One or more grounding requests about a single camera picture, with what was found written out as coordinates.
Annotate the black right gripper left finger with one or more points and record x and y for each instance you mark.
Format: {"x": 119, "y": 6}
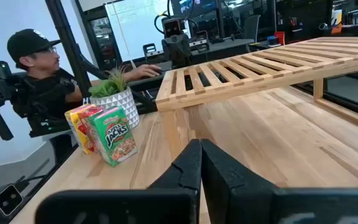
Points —
{"x": 120, "y": 208}

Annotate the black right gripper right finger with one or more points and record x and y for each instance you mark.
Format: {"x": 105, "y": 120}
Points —
{"x": 291, "y": 208}

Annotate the green Apple Jacks cereal box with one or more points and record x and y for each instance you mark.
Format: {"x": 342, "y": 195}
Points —
{"x": 115, "y": 137}

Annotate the red cereal box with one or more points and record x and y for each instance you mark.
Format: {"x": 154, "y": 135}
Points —
{"x": 89, "y": 124}

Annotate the yellow cereal box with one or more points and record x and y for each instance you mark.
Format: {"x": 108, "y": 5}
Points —
{"x": 73, "y": 124}

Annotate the wooden slatted shelf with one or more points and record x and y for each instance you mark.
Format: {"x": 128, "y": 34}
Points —
{"x": 259, "y": 71}

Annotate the grey desk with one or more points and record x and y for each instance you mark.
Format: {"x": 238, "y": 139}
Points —
{"x": 225, "y": 46}
{"x": 154, "y": 82}

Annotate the black glass door cabinet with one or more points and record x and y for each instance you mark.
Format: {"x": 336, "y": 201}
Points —
{"x": 101, "y": 40}

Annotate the black office chair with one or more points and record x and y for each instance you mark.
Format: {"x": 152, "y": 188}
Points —
{"x": 252, "y": 28}

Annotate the succulent in white patterned pot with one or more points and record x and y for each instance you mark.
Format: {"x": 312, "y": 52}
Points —
{"x": 117, "y": 102}

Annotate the red bin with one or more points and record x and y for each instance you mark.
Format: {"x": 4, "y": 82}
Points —
{"x": 280, "y": 38}

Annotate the person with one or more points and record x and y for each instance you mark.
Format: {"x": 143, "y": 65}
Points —
{"x": 42, "y": 81}

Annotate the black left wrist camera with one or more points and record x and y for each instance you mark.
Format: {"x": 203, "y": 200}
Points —
{"x": 172, "y": 28}

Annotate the black aluminium rig frame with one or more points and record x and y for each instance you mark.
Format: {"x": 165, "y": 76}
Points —
{"x": 65, "y": 40}

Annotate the black table-level camera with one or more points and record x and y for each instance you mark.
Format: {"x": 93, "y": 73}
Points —
{"x": 6, "y": 200}

